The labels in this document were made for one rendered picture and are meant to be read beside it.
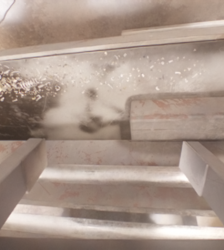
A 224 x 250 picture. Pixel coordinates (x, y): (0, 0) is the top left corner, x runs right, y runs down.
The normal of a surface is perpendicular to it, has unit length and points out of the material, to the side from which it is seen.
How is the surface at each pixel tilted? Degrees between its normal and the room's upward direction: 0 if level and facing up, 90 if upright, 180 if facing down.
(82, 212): 90
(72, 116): 0
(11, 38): 0
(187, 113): 90
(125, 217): 90
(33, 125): 0
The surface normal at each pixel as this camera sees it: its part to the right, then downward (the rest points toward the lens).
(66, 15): -0.12, 0.65
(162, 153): -0.13, -0.76
